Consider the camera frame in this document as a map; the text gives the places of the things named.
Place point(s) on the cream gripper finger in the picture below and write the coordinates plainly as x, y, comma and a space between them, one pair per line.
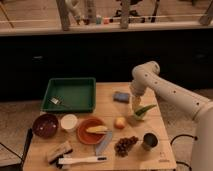
136, 100

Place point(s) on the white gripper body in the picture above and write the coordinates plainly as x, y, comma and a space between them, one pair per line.
137, 89

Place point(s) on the blue sponge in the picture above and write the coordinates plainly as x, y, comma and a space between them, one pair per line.
121, 97

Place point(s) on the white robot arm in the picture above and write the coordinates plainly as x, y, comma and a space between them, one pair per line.
198, 107

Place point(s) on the green plastic tray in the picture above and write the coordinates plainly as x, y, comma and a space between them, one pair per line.
78, 93

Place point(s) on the green cup with leaf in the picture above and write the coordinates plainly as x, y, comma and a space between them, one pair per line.
141, 111

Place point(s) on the yellow red apple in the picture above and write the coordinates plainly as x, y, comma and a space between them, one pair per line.
120, 123

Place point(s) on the wooden folding table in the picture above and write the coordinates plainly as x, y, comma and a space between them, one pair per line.
160, 157

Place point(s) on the dark metal mug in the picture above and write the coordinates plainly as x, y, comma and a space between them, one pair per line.
149, 141

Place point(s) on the yellow corn cob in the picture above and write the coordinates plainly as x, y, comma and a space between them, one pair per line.
97, 129

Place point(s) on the dark grapes bunch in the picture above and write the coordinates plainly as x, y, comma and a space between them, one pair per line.
124, 145

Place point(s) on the orange plate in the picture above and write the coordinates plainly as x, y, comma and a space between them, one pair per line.
89, 138

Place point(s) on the white cup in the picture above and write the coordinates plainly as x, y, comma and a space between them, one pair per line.
69, 122

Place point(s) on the silver fork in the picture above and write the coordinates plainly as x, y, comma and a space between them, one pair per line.
58, 102

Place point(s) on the dark red bowl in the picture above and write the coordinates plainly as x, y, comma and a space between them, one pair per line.
45, 126

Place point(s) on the white toothbrush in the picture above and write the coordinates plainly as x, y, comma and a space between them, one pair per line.
82, 160

